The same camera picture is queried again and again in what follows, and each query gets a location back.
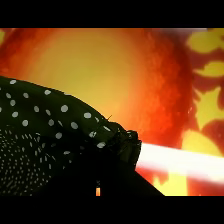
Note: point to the black white-dotted garment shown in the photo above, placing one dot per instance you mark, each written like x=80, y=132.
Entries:
x=40, y=110

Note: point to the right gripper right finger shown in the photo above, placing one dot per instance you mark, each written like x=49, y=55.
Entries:
x=123, y=183

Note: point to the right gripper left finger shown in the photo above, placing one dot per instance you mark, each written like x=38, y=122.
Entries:
x=81, y=183

